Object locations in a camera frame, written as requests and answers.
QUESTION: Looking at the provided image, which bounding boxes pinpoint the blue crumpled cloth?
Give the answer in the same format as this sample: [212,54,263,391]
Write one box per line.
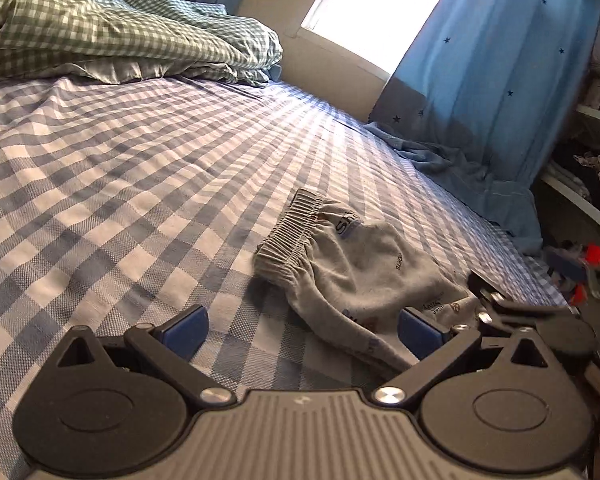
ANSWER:
[365,120,543,256]

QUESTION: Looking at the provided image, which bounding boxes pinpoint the clothes on shelf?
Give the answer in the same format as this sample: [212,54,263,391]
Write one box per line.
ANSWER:
[555,137,600,211]

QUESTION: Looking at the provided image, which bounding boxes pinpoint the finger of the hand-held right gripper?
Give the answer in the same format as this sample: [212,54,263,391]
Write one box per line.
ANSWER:
[467,270,582,333]

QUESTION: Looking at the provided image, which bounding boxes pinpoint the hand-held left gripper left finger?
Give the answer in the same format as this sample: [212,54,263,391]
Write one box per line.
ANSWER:
[44,305,237,408]

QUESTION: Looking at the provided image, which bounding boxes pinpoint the blue checked bed sheet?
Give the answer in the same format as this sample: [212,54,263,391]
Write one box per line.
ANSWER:
[0,75,571,480]

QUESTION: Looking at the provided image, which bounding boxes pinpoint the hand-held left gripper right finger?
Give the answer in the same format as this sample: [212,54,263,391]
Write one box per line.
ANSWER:
[370,307,562,406]

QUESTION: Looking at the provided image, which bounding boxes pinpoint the window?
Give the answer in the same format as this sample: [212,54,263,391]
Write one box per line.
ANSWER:
[300,0,468,78]

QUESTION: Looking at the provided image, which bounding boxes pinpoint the green checked quilt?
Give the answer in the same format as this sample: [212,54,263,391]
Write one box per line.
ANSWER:
[0,0,284,86]

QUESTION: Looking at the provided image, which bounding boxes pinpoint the grey printed pants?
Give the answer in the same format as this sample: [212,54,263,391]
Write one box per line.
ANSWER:
[254,188,486,373]

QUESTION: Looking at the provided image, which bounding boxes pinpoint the white shelf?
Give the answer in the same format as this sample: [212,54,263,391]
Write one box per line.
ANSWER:
[540,75,600,241]

